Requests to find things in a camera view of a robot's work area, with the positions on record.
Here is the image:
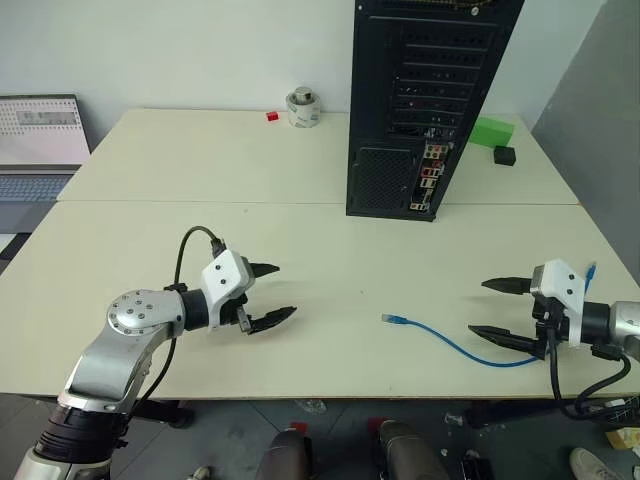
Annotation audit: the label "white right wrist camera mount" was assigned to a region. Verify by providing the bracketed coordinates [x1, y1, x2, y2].
[528, 258, 589, 349]

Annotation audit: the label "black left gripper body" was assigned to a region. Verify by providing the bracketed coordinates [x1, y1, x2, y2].
[218, 256, 254, 335]

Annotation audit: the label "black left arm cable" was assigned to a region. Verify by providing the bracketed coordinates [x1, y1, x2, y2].
[132, 226, 229, 416]

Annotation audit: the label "dark rounded shape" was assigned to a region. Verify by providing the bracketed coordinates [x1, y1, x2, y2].
[258, 428, 315, 480]
[375, 419, 452, 480]

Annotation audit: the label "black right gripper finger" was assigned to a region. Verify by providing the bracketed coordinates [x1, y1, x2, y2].
[480, 275, 532, 296]
[467, 324, 541, 358]

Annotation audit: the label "white tape roll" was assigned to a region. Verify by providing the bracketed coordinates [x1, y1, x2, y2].
[285, 92, 322, 130]

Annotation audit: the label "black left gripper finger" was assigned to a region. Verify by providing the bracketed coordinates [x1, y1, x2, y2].
[249, 261, 282, 281]
[247, 305, 299, 335]

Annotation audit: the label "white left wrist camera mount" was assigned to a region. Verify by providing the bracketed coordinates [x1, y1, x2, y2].
[200, 249, 250, 332]

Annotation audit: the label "blue ethernet cable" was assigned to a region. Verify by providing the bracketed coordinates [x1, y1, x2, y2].
[381, 260, 600, 370]

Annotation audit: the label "black computer tower case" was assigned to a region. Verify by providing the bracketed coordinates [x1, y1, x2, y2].
[345, 0, 526, 223]

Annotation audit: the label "white shoe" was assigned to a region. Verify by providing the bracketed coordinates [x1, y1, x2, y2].
[569, 446, 627, 480]

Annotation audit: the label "green rectangular block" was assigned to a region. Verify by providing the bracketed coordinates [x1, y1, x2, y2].
[469, 116, 517, 148]

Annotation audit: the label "grey open laptop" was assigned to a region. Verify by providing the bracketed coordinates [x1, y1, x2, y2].
[0, 93, 94, 204]

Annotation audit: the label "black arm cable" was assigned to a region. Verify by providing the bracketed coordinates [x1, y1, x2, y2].
[132, 226, 229, 416]
[542, 294, 637, 422]

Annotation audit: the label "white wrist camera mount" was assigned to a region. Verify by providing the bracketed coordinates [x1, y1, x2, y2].
[528, 258, 589, 349]
[200, 249, 250, 332]

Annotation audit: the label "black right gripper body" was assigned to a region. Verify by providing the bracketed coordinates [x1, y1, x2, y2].
[531, 294, 570, 360]

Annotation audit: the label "black table foot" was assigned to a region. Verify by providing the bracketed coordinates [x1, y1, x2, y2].
[130, 399, 195, 430]

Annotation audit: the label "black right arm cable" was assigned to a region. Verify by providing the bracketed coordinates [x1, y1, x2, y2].
[542, 294, 637, 422]

